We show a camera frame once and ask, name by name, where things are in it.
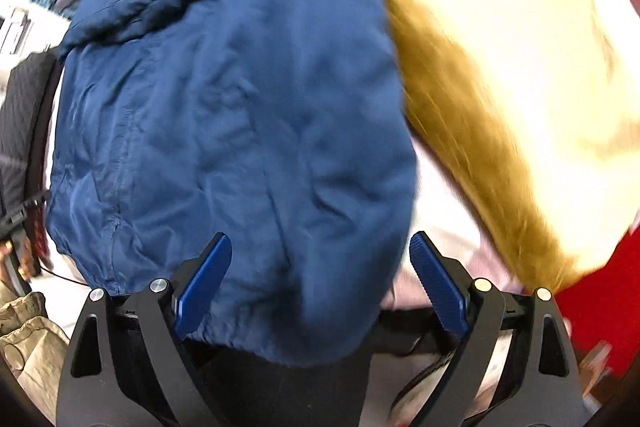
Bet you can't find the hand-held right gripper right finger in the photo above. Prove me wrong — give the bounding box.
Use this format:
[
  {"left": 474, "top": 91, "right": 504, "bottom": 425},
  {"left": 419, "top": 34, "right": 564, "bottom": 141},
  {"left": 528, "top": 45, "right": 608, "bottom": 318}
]
[{"left": 409, "top": 231, "right": 584, "bottom": 427}]

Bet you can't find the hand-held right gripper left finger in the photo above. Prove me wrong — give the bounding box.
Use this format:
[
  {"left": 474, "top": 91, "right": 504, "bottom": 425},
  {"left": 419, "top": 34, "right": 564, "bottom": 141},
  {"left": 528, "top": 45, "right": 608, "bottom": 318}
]
[{"left": 57, "top": 232, "right": 237, "bottom": 427}]

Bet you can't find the navy blue padded jacket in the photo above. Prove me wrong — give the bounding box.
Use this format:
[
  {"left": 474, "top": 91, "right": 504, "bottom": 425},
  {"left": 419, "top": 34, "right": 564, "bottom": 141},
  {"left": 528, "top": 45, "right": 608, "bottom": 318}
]
[{"left": 46, "top": 0, "right": 420, "bottom": 367}]

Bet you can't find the golden yellow crackle jacket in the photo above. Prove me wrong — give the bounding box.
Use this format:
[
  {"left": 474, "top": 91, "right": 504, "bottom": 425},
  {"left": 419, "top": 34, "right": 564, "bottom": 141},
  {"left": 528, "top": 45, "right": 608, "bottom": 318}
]
[{"left": 374, "top": 0, "right": 640, "bottom": 294}]

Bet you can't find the person's left hand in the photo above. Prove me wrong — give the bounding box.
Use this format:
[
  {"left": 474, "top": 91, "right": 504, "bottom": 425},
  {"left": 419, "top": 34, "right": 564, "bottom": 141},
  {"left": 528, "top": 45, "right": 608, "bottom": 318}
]
[{"left": 0, "top": 241, "right": 42, "bottom": 282}]

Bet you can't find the pink polka dot bed sheet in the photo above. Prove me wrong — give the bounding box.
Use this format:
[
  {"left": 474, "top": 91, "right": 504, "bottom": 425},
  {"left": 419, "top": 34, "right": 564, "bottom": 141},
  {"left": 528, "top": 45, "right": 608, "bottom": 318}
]
[{"left": 379, "top": 139, "right": 528, "bottom": 312}]

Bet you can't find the person's dark clothing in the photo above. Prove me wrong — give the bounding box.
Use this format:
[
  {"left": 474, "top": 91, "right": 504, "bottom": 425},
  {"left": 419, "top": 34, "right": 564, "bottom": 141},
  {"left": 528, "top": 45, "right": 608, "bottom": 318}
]
[{"left": 192, "top": 339, "right": 373, "bottom": 427}]

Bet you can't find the red plastic object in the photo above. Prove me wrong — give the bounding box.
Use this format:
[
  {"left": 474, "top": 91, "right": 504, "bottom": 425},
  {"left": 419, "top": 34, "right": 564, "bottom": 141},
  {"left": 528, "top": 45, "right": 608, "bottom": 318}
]
[{"left": 554, "top": 224, "right": 640, "bottom": 380}]

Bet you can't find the beige crumpled cloth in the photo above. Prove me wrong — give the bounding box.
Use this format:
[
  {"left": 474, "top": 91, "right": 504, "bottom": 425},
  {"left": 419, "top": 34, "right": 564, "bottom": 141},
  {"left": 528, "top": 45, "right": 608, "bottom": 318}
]
[{"left": 0, "top": 291, "right": 72, "bottom": 425}]

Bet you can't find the black quilted jacket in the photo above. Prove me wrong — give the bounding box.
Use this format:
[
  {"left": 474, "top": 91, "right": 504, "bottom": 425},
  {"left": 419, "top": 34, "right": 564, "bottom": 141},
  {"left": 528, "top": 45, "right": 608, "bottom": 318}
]
[{"left": 0, "top": 51, "right": 65, "bottom": 230}]

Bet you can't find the black cable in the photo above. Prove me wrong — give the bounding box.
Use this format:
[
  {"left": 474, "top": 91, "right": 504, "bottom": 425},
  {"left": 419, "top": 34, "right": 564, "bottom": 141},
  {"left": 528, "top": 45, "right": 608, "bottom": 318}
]
[{"left": 37, "top": 264, "right": 81, "bottom": 284}]

